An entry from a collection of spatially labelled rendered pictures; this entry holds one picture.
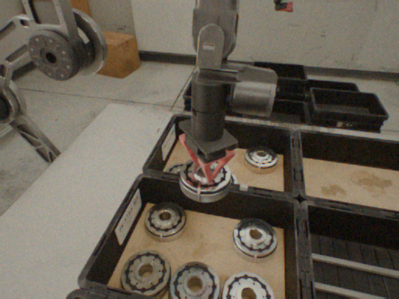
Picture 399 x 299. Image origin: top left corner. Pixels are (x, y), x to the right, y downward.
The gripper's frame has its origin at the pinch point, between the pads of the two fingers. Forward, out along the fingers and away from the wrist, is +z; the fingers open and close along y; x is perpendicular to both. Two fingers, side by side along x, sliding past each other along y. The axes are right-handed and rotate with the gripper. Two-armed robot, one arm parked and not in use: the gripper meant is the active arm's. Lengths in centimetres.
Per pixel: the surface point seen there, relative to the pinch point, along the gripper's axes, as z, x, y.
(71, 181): 37, 25, 50
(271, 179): 21.8, -28.0, 5.4
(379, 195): 21, -50, -15
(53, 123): 111, 27, 218
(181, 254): 22.0, 6.8, -2.6
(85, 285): 12.2, 26.8, -4.3
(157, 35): 73, -118, 300
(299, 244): 11.4, -11.9, -17.5
